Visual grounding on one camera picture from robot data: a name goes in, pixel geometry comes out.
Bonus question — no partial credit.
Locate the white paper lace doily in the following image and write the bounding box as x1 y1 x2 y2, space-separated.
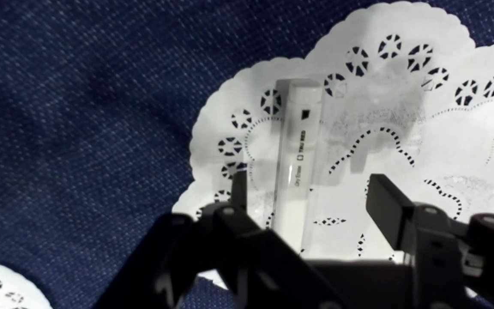
0 256 53 309
170 0 494 299

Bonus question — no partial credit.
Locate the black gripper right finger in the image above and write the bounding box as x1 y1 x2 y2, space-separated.
367 174 494 309

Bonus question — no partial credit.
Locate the white marker pen black cap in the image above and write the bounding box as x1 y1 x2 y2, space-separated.
269 78 326 254

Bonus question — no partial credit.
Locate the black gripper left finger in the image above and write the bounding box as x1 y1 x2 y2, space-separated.
94 170 352 309

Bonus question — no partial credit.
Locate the dark blue denim tablecloth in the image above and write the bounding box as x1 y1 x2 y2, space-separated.
0 0 494 309

